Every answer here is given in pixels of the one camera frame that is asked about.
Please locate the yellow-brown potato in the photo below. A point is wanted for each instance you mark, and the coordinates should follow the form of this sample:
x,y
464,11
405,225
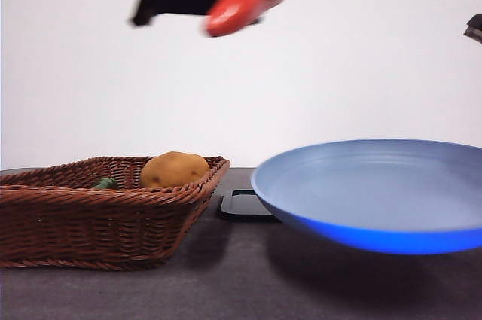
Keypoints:
x,y
173,170

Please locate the blue round plate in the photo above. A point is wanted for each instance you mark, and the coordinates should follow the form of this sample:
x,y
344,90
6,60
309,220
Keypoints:
x,y
369,199

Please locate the brown wicker basket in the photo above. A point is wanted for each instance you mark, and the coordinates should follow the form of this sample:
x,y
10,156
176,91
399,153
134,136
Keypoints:
x,y
94,229

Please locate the green chili pepper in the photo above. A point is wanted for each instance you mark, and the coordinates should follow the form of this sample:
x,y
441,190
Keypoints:
x,y
105,184

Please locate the black flat tray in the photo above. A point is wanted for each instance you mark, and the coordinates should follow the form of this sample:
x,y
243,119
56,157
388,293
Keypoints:
x,y
241,209

